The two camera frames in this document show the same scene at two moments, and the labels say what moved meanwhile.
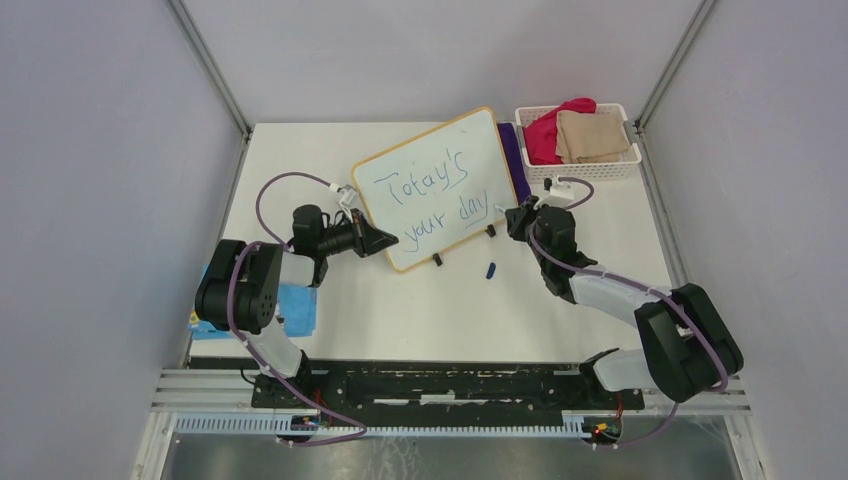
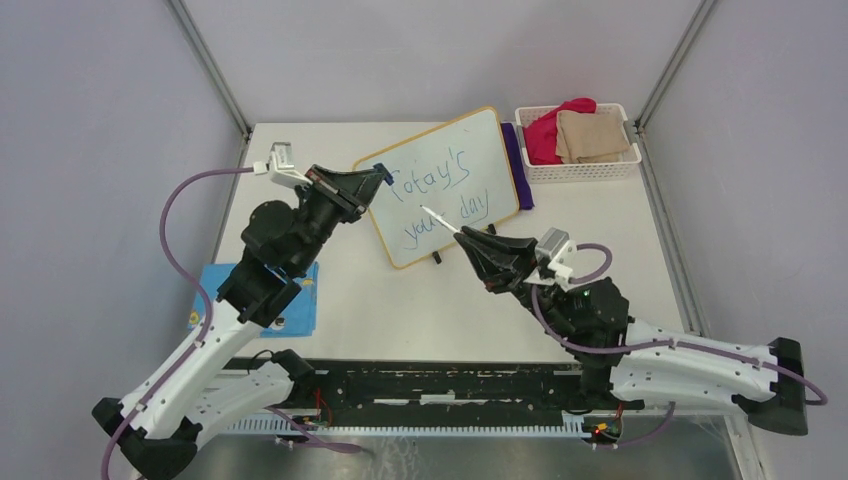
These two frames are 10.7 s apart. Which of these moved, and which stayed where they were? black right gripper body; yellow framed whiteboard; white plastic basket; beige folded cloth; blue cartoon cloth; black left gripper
Moved: black right gripper body; black left gripper
Stayed: yellow framed whiteboard; white plastic basket; beige folded cloth; blue cartoon cloth
